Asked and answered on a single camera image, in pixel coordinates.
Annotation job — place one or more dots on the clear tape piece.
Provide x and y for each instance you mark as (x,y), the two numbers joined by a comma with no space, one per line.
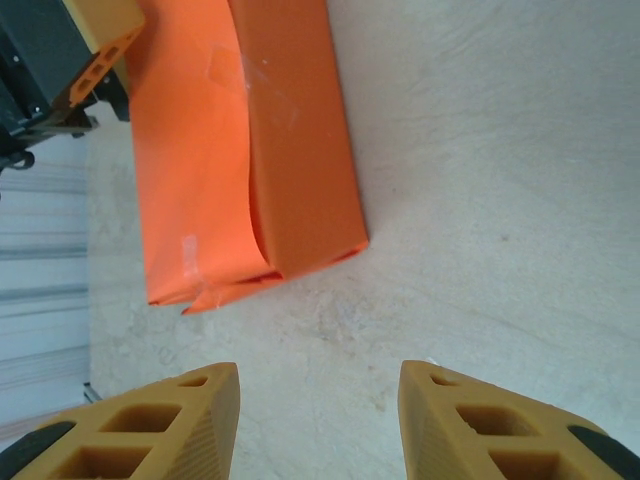
(260,75)
(192,260)

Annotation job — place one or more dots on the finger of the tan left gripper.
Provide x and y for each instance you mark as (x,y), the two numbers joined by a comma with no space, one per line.
(110,25)

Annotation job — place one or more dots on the orange wrapping paper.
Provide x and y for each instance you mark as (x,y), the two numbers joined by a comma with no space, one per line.
(200,175)

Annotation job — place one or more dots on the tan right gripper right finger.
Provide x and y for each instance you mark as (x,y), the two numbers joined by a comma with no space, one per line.
(425,430)

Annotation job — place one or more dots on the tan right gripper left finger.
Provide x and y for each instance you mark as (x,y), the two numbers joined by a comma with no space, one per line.
(190,400)

